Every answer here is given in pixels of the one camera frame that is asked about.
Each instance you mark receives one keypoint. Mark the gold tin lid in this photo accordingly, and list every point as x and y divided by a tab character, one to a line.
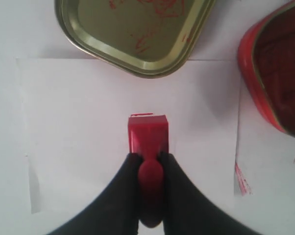
147	38

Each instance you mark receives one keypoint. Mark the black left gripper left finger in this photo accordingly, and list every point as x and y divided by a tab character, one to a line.
115	211

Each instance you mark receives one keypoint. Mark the red stamp with handle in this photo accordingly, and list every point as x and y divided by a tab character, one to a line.
148	136

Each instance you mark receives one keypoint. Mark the red ink paste tin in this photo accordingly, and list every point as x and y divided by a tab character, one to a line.
266	59

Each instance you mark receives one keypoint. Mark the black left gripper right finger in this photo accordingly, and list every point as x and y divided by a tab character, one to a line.
188	211

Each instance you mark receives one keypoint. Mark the white paper sheet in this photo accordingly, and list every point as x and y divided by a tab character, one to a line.
76	114

